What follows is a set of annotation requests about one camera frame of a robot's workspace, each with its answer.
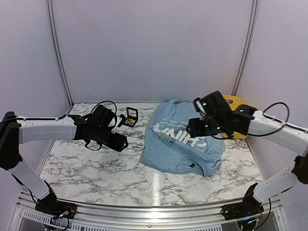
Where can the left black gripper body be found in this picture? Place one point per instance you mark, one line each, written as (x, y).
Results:
(114, 144)

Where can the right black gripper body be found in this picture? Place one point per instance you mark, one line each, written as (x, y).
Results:
(214, 126)

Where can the light blue printed t-shirt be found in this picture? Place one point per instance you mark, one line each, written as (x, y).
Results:
(168, 147)

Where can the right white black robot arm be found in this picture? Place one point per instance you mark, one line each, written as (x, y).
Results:
(252, 122)

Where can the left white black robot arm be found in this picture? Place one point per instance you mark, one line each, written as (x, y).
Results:
(98, 126)

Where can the right black brooch box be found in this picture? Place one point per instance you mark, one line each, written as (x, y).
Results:
(132, 117)

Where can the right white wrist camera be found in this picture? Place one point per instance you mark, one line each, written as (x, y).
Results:
(199, 108)

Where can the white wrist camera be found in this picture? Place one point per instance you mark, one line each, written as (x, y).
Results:
(199, 108)
(119, 121)

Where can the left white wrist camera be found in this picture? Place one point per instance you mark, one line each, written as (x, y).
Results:
(119, 121)

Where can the aluminium front frame rail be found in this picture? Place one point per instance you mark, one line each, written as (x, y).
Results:
(95, 217)

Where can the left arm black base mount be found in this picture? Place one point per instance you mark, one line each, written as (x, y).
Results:
(59, 209)

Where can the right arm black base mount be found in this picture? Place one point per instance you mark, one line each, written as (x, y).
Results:
(247, 207)

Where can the right aluminium wall post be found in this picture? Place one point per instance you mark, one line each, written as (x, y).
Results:
(247, 46)

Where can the aluminium wall post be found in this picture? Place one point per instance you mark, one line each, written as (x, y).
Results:
(57, 52)
(247, 46)

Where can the left aluminium wall post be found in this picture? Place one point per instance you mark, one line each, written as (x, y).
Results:
(57, 52)

